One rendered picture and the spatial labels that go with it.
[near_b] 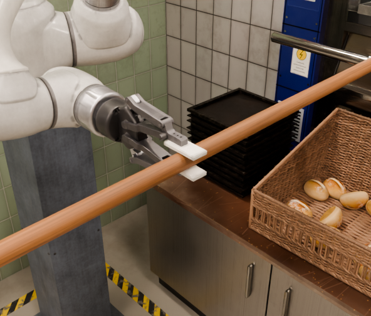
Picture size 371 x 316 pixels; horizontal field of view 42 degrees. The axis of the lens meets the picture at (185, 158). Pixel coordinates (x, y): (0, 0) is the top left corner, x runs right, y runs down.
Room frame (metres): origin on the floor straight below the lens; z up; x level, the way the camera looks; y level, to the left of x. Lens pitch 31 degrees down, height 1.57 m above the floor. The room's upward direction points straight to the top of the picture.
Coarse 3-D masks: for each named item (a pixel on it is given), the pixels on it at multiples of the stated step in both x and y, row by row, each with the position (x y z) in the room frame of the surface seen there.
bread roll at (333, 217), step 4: (332, 208) 1.24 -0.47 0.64; (336, 208) 1.22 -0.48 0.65; (328, 212) 1.22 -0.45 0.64; (332, 212) 1.21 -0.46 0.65; (336, 212) 1.21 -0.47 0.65; (340, 212) 1.21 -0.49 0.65; (324, 216) 1.21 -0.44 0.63; (328, 216) 1.19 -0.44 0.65; (332, 216) 1.19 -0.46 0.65; (336, 216) 1.19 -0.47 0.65; (340, 216) 1.20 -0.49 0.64; (320, 220) 1.20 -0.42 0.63; (324, 220) 1.19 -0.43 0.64; (328, 220) 1.18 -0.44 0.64; (332, 220) 1.18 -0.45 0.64; (336, 220) 1.18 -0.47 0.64; (340, 220) 1.19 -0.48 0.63; (328, 224) 1.17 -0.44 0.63; (332, 224) 1.17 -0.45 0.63; (336, 224) 1.18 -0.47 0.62; (340, 224) 1.20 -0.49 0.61
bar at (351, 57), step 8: (272, 40) 1.35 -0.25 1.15; (280, 40) 1.33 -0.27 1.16; (288, 40) 1.31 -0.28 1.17; (296, 40) 1.29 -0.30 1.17; (304, 40) 1.28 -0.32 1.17; (296, 48) 1.29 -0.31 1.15; (304, 48) 1.27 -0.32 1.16; (312, 48) 1.25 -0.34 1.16; (320, 48) 1.23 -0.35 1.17; (328, 48) 1.22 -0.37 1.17; (336, 48) 1.21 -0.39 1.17; (328, 56) 1.22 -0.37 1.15; (336, 56) 1.20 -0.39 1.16; (344, 56) 1.18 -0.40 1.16; (352, 56) 1.17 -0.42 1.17; (360, 56) 1.16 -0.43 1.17; (368, 56) 1.15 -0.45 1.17; (352, 64) 1.17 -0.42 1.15
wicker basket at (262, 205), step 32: (320, 128) 1.46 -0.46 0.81; (352, 128) 1.48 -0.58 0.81; (288, 160) 1.34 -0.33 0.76; (320, 160) 1.49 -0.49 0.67; (352, 160) 1.44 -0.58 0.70; (256, 192) 1.20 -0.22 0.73; (288, 192) 1.36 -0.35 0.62; (256, 224) 1.20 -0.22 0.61; (288, 224) 1.12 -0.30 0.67; (320, 224) 1.05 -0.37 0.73; (352, 224) 1.22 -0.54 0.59; (320, 256) 1.03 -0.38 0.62; (352, 256) 0.97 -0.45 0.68
